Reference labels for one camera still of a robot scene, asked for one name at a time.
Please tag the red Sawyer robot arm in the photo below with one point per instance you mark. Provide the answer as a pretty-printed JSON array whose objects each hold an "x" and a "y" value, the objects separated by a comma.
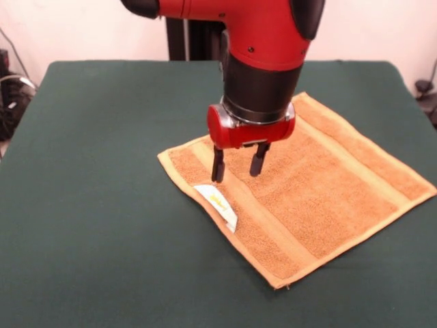
[{"x": 263, "y": 51}]

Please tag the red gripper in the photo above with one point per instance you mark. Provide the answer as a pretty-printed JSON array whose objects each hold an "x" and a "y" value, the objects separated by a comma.
[{"x": 246, "y": 133}]

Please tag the dark green table cloth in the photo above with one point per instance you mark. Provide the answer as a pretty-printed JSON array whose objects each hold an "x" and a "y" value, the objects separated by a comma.
[{"x": 102, "y": 205}]

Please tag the black floor stand base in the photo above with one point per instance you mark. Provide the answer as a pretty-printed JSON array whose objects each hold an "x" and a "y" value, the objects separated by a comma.
[{"x": 428, "y": 102}]

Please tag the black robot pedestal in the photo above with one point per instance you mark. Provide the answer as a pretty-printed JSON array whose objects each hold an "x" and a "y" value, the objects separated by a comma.
[{"x": 191, "y": 41}]

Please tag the yellow terry towel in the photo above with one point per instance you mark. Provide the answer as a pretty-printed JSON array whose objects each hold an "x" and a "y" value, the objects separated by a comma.
[{"x": 324, "y": 191}]

